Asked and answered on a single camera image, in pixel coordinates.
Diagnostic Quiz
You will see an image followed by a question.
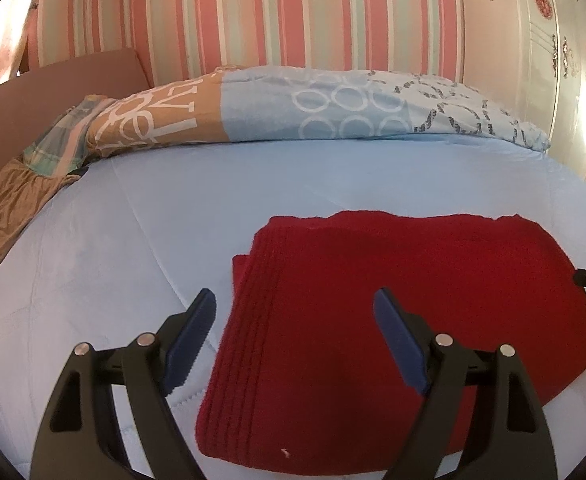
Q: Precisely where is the plaid pillow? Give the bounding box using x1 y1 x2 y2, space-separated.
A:
23 95 116 177

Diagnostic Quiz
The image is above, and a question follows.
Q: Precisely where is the red knitted sweater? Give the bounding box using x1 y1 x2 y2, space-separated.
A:
193 211 586 476

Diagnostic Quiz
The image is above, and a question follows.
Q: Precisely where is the brown satin cloth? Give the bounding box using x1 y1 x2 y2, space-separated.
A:
0 157 89 301

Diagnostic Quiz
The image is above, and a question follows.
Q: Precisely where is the white ornate wardrobe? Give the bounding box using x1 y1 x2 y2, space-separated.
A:
510 0 586 206

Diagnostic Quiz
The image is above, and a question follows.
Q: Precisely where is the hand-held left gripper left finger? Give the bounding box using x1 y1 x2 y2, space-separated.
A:
30 288 217 480

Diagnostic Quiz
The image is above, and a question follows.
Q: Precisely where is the folded printed duvet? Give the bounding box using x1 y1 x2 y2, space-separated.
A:
87 66 552 158

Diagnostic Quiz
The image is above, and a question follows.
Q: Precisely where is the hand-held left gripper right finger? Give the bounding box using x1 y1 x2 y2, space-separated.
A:
373 287 558 480

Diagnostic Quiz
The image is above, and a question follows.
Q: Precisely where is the brown headboard panel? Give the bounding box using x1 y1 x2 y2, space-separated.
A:
0 47 149 208

